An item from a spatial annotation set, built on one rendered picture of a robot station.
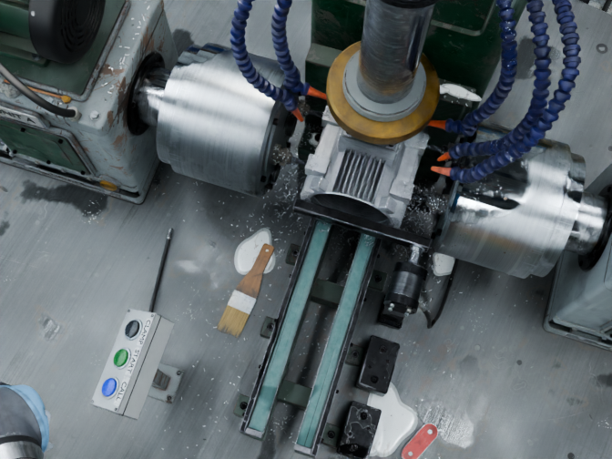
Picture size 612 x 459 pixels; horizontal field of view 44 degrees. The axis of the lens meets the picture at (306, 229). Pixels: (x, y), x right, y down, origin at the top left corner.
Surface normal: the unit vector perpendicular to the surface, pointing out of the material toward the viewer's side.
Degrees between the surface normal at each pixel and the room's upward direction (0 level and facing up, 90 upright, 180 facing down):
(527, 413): 0
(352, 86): 0
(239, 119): 24
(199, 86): 6
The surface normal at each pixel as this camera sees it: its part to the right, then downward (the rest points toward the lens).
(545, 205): -0.10, 0.03
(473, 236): -0.26, 0.60
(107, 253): 0.00, -0.31
